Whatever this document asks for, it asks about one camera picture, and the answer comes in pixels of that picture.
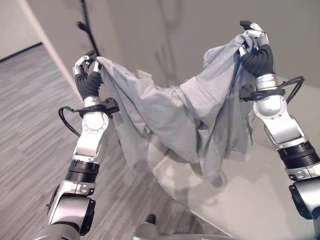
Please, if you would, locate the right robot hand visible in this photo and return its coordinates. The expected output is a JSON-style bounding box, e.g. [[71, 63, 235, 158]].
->
[[238, 20, 277, 79]]

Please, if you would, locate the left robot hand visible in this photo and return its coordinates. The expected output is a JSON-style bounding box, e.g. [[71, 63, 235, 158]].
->
[[72, 48, 105, 101]]

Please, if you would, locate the grey t-shirt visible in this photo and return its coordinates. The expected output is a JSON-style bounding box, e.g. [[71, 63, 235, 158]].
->
[[95, 33, 259, 188]]

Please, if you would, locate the black clothes rack pole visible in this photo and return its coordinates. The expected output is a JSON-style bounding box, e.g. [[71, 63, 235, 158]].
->
[[76, 0, 101, 57]]

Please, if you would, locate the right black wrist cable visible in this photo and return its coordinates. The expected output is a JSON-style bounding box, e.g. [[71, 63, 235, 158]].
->
[[276, 75, 305, 105]]

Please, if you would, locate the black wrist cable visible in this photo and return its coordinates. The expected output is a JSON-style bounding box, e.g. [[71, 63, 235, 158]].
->
[[276, 75, 305, 105], [58, 106, 85, 137]]

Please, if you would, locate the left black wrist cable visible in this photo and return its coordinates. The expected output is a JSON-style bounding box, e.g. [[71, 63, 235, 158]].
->
[[58, 106, 85, 137]]

